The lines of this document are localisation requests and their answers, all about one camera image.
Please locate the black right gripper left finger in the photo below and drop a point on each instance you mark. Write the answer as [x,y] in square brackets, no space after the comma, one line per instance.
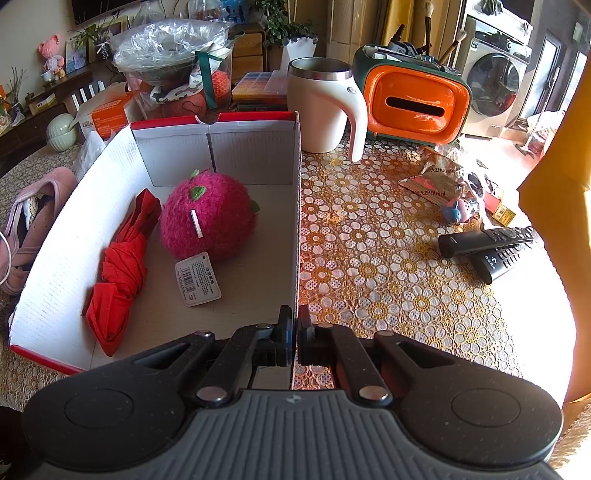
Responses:
[237,360]

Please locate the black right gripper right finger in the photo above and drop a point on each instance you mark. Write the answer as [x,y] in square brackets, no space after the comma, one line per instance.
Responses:
[337,348]

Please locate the red folded cloth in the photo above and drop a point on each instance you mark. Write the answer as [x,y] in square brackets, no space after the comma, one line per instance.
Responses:
[122,274]

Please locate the red and white cardboard box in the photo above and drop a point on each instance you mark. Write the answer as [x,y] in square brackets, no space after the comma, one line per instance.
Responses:
[262,150]

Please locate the pink plush strawberry toy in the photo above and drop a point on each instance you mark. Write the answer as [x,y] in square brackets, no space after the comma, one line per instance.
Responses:
[208,212]

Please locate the black remote control upper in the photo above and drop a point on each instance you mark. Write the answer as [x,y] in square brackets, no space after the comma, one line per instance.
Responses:
[469,242]

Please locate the black remote control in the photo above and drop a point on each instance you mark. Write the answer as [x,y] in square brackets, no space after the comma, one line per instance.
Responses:
[491,264]
[469,242]

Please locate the black remote control lower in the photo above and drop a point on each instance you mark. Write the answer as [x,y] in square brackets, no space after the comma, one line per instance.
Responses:
[491,264]

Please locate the small pink blue toy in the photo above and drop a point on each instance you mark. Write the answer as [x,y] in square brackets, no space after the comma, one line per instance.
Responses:
[457,211]

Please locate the gold snack packet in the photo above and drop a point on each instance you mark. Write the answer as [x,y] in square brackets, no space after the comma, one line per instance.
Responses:
[440,180]

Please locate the colourful flat box stack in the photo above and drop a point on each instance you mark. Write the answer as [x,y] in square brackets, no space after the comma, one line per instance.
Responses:
[266,88]

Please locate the orange tissue box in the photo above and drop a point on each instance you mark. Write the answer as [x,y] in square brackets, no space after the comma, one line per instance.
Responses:
[107,113]

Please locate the green round ceramic jar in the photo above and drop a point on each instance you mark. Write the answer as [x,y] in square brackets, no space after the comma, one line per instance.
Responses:
[61,133]

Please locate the white potted plant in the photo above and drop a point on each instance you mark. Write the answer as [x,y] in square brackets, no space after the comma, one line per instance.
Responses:
[285,39]

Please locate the clear fruit basket with bag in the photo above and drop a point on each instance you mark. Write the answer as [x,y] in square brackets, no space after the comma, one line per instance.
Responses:
[176,67]

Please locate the white washing machine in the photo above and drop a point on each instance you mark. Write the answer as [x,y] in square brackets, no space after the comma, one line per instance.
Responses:
[493,65]

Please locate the pink teddy bear figure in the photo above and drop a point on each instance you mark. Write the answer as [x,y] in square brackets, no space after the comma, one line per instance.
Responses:
[53,61]

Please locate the cream mug with handle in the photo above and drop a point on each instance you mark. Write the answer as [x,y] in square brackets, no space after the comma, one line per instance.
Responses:
[325,96]

